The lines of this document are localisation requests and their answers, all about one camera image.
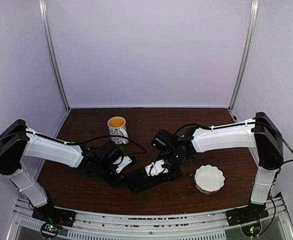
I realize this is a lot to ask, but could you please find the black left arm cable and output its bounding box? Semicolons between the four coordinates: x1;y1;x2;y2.
71;135;148;155

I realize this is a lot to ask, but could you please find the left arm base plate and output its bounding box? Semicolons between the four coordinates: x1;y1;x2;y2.
32;206;76;227

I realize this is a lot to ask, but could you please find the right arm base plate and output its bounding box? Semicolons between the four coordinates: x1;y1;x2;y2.
225;205;269;226

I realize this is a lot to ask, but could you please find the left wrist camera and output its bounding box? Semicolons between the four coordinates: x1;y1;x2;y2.
112;155;137;174

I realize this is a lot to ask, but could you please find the aluminium frame post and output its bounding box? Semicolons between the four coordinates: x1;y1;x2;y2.
38;0;71;112
228;0;259;113

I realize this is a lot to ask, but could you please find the left circuit board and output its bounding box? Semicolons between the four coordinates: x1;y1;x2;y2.
40;223;61;238

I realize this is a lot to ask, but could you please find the right aluminium frame post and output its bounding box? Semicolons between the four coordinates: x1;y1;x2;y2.
228;0;259;113

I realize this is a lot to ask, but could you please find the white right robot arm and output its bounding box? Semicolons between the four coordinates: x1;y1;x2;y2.
144;112;284;221

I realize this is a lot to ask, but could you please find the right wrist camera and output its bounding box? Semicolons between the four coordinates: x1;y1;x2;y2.
144;159;169;177

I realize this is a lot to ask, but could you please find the front aluminium rail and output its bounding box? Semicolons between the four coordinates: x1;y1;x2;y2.
6;192;293;240

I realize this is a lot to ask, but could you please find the white floral ceramic mug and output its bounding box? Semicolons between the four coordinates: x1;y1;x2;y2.
107;116;129;145

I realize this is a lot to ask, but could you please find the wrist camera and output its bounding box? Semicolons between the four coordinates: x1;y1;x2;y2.
144;159;169;177
112;155;137;174

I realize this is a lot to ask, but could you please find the right circuit board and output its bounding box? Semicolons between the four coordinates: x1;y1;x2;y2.
242;224;262;238

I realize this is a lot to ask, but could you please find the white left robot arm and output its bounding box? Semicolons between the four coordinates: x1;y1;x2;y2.
0;119;132;222

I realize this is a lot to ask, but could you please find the black zippered tool case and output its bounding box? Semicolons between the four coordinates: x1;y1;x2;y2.
124;167;183;194

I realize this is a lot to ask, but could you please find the white scalloped ceramic bowl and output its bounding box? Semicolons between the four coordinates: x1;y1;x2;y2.
193;164;225;194

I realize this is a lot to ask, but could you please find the left aluminium frame post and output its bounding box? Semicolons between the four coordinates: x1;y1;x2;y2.
38;0;71;112

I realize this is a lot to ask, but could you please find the circuit board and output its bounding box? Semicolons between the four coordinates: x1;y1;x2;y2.
242;224;262;238
40;223;61;238

